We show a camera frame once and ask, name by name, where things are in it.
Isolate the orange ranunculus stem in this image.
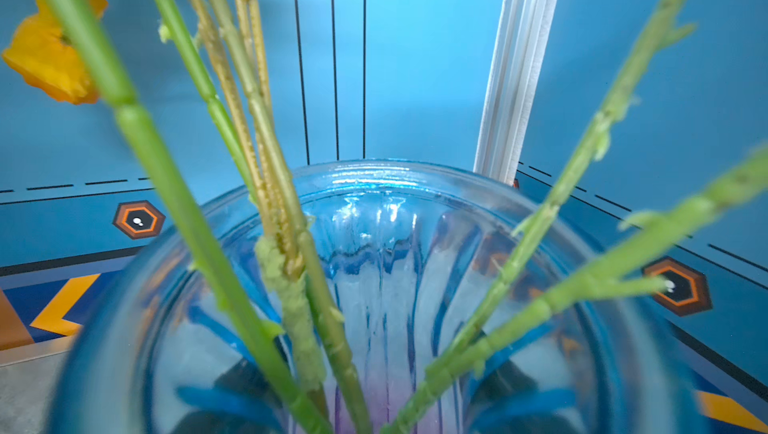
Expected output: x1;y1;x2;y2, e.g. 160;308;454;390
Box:
154;0;258;196

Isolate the cream rose stem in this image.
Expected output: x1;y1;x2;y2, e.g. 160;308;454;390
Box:
46;0;332;433

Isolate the white rose stem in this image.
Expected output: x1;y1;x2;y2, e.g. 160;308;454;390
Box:
209;0;374;433

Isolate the yellow flower stem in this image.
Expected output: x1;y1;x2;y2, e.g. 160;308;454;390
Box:
45;0;331;433

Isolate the pink white bud stem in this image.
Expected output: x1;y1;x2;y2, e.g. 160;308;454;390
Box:
380;0;768;434

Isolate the purple glass vase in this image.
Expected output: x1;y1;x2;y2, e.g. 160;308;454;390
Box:
45;161;709;433

